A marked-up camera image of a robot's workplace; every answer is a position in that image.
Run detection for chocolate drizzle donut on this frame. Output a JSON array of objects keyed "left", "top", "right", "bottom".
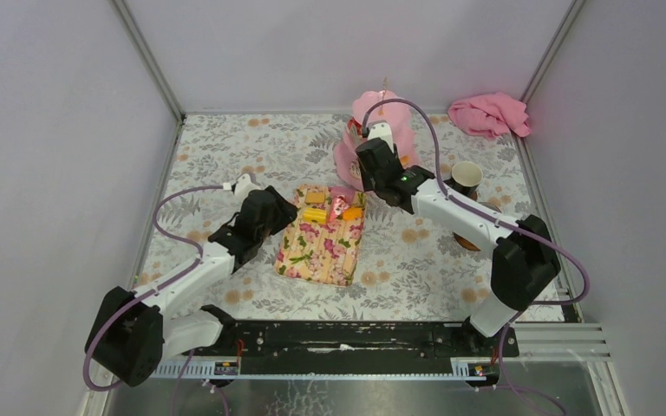
[{"left": 349, "top": 160, "right": 362, "bottom": 180}]

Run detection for metal tongs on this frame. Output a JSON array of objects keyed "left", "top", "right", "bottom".
[{"left": 348, "top": 131, "right": 367, "bottom": 151}]

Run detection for strawberry cream cake slice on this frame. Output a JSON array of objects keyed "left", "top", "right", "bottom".
[{"left": 328, "top": 195, "right": 350, "bottom": 222}]

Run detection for red donut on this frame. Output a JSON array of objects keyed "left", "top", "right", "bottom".
[{"left": 347, "top": 118, "right": 362, "bottom": 135}]

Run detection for floral dessert tray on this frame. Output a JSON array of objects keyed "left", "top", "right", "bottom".
[{"left": 274, "top": 185, "right": 367, "bottom": 287}]

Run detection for black mug white inside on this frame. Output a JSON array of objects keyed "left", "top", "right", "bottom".
[{"left": 444, "top": 161, "right": 483, "bottom": 200}]

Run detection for brown wooden saucer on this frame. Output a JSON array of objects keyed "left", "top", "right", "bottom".
[{"left": 454, "top": 234, "right": 480, "bottom": 251}]

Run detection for purple mug black handle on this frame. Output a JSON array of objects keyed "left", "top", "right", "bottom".
[{"left": 480, "top": 201, "right": 502, "bottom": 217}]

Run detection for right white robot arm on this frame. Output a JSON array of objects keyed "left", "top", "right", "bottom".
[{"left": 356, "top": 138, "right": 561, "bottom": 357}]

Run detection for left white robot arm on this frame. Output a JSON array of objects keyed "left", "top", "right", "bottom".
[{"left": 83, "top": 183, "right": 298, "bottom": 392}]

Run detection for pink wafer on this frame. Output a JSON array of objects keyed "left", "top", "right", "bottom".
[{"left": 330, "top": 186, "right": 356, "bottom": 201}]

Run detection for yellow roll cake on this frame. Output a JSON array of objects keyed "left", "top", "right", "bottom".
[{"left": 302, "top": 207, "right": 328, "bottom": 224}]

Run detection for orange tart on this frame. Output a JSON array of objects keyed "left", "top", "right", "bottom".
[{"left": 341, "top": 206, "right": 363, "bottom": 221}]

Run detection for tan biscuit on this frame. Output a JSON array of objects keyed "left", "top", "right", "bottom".
[{"left": 304, "top": 191, "right": 326, "bottom": 205}]

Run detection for pink three-tier cake stand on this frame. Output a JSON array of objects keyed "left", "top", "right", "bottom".
[{"left": 334, "top": 78, "right": 421, "bottom": 191}]

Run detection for pink cloth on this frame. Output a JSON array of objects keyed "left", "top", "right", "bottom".
[{"left": 447, "top": 92, "right": 532, "bottom": 140}]

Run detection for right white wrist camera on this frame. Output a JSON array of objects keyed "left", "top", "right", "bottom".
[{"left": 367, "top": 120, "right": 395, "bottom": 152}]

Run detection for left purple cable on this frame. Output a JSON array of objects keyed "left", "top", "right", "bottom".
[{"left": 82, "top": 185, "right": 228, "bottom": 393}]

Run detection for purple cable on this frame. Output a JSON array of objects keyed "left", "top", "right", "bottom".
[
  {"left": 360, "top": 98, "right": 591, "bottom": 307},
  {"left": 82, "top": 185, "right": 228, "bottom": 393}
]

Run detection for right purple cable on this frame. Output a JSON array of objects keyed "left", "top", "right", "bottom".
[{"left": 360, "top": 98, "right": 591, "bottom": 307}]

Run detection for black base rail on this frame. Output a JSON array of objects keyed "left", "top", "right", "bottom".
[{"left": 195, "top": 320, "right": 519, "bottom": 377}]

